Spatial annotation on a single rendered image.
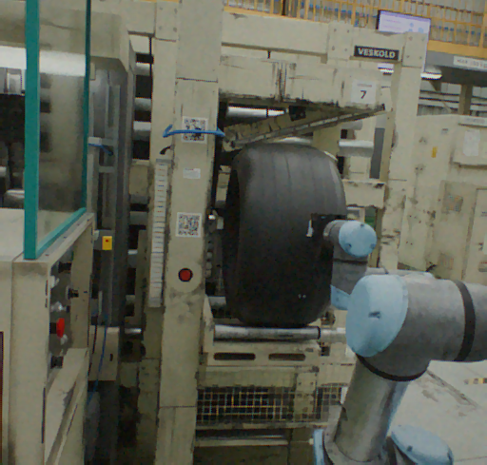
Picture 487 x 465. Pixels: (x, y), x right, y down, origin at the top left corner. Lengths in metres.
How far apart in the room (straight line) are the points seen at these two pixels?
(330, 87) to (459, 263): 4.38
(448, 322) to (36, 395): 0.66
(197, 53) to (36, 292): 0.93
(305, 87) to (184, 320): 0.92
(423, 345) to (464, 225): 5.32
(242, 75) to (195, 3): 0.35
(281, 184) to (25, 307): 0.81
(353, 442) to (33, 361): 0.55
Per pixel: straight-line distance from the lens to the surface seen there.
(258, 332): 1.65
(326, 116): 2.08
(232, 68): 1.88
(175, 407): 1.81
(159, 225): 1.62
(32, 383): 0.98
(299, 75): 1.92
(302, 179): 1.51
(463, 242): 6.07
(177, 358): 1.74
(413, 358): 0.78
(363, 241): 1.12
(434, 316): 0.75
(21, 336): 0.95
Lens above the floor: 1.48
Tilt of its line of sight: 9 degrees down
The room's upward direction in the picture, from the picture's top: 5 degrees clockwise
